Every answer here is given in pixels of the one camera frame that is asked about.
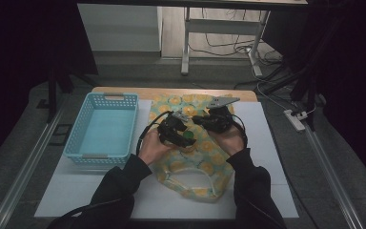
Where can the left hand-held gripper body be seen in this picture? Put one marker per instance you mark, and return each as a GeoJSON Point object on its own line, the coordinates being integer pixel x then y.
{"type": "Point", "coordinates": [168, 129]}

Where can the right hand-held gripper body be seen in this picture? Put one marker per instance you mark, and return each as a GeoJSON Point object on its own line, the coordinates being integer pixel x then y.
{"type": "Point", "coordinates": [222, 122]}

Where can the orange print fabric bag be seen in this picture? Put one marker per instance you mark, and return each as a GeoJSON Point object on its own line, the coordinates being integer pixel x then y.
{"type": "Point", "coordinates": [197, 159]}

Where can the light blue plastic basket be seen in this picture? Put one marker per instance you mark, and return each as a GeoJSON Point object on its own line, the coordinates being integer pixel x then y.
{"type": "Point", "coordinates": [105, 136]}

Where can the person's right hand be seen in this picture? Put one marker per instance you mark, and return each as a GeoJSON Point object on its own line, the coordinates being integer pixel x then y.
{"type": "Point", "coordinates": [230, 141]}

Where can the person's left hand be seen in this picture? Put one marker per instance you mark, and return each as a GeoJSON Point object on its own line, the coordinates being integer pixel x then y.
{"type": "Point", "coordinates": [152, 148]}

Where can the white table mat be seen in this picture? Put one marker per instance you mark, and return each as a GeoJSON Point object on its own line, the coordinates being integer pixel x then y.
{"type": "Point", "coordinates": [260, 159]}

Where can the white power strip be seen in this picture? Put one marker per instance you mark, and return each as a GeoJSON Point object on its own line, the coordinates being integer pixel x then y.
{"type": "Point", "coordinates": [294, 120]}

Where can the black stand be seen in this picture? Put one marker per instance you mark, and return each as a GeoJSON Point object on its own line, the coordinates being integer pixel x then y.
{"type": "Point", "coordinates": [311, 79]}
{"type": "Point", "coordinates": [52, 92]}

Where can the white cabinet panel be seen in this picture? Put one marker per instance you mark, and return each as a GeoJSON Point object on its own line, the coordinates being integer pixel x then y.
{"type": "Point", "coordinates": [119, 28]}

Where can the white desk frame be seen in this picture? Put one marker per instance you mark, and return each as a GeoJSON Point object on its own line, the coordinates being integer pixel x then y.
{"type": "Point", "coordinates": [222, 26]}

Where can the aluminium rail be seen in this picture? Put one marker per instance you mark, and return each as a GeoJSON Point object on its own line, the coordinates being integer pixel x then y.
{"type": "Point", "coordinates": [333, 178]}
{"type": "Point", "coordinates": [25, 168]}

